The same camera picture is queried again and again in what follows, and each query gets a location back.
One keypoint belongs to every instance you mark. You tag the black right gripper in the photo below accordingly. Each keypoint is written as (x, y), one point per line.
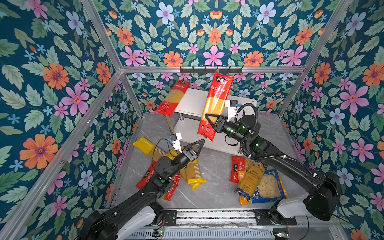
(222, 124)

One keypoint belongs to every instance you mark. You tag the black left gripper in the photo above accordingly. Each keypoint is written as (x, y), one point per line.
(193, 155)

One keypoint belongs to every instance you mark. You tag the red spaghetti bag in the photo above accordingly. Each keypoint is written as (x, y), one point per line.
(170, 103)
(215, 103)

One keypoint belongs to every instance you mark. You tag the yellow Pastatime spaghetti bag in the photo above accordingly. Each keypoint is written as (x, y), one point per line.
(192, 175)

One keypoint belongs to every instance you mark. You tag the amber blue spaghetti bag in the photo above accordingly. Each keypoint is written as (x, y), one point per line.
(251, 180)

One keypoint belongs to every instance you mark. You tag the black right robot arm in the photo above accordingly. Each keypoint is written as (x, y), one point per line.
(322, 190)

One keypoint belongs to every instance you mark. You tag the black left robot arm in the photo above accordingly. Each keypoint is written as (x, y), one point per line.
(141, 209)

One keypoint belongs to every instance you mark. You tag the white two-tier shelf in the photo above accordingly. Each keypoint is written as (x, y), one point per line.
(191, 108)

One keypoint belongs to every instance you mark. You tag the small red pasta bag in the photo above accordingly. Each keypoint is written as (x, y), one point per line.
(238, 164)

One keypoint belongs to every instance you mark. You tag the blue orange pasta bag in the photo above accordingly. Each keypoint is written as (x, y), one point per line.
(270, 189)

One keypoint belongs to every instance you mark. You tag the red macaroni bag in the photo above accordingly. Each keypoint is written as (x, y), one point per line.
(150, 173)

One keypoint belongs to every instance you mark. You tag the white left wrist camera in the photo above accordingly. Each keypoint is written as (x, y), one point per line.
(175, 140)

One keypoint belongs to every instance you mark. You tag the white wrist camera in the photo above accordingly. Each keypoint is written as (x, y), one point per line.
(231, 106)
(175, 140)

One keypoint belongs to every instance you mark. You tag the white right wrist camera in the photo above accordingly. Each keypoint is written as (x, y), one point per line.
(231, 106)

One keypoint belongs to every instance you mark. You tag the black hook rail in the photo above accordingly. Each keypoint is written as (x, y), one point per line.
(211, 70)

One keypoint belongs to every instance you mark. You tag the aluminium front rail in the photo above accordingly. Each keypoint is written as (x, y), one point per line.
(205, 218)

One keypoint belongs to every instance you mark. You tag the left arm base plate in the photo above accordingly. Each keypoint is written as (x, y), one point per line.
(165, 218)

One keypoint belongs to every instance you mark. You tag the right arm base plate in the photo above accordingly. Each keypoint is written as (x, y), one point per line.
(265, 217)

